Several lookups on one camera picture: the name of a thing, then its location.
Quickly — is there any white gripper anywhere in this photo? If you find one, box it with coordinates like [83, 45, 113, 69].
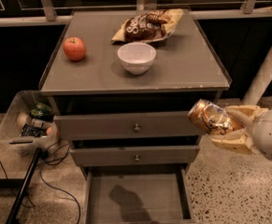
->
[210, 105, 268, 155]

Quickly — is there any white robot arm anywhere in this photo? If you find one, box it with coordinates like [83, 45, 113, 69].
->
[210, 105, 272, 161]

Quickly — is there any middle grey drawer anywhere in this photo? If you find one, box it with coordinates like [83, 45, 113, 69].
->
[71, 146, 199, 166]

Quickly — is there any grey drawer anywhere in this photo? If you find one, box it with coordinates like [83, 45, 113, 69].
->
[71, 146, 199, 166]
[54, 111, 205, 141]
[84, 164, 195, 224]

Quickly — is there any top grey drawer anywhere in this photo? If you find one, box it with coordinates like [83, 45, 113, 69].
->
[54, 111, 205, 141]

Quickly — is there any grey drawer cabinet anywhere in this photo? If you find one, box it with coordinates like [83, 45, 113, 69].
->
[37, 8, 232, 224]

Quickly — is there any bottom grey drawer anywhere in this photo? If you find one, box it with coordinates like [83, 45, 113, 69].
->
[84, 164, 195, 224]

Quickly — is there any white bowl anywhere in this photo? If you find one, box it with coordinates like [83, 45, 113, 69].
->
[117, 42, 156, 75]

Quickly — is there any brown yellow chip bag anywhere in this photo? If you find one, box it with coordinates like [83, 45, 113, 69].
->
[111, 8, 183, 43]

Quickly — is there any red apple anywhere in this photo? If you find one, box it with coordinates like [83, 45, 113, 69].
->
[63, 37, 86, 62]

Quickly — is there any green snack bag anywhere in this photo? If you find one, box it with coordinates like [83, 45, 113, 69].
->
[29, 103, 54, 121]

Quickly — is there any clear plastic bin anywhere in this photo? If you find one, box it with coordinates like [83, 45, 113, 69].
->
[0, 91, 60, 155]

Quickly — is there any dark blue snack packet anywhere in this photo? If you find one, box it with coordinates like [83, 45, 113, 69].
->
[21, 124, 47, 137]

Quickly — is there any black pole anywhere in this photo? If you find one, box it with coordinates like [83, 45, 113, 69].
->
[6, 148, 42, 224]

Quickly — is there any white diagonal post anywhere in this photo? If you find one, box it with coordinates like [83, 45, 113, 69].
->
[242, 46, 272, 105]

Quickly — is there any metal railing frame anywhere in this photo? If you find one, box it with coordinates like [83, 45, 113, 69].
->
[0, 0, 272, 28]

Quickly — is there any black cable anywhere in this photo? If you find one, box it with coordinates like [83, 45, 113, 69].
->
[0, 135, 81, 224]

